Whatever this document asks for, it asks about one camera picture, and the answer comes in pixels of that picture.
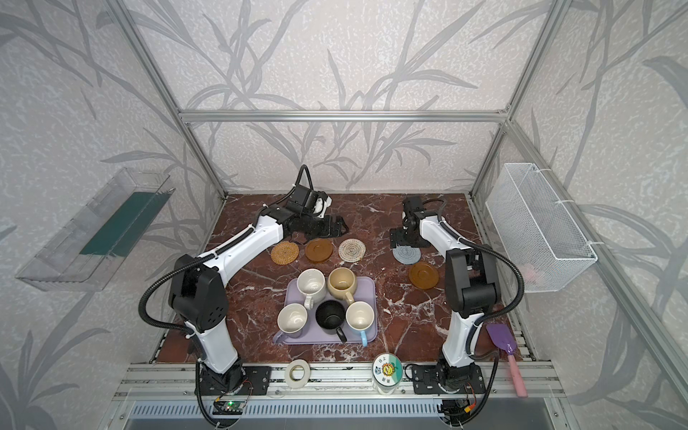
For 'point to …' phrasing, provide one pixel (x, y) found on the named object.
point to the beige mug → (341, 284)
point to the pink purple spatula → (505, 340)
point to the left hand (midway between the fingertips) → (338, 230)
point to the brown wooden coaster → (319, 250)
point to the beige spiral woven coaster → (352, 250)
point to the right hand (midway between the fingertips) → (404, 239)
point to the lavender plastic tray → (365, 291)
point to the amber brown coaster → (423, 276)
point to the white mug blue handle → (360, 316)
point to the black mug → (331, 315)
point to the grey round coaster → (407, 254)
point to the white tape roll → (301, 383)
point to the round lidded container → (387, 371)
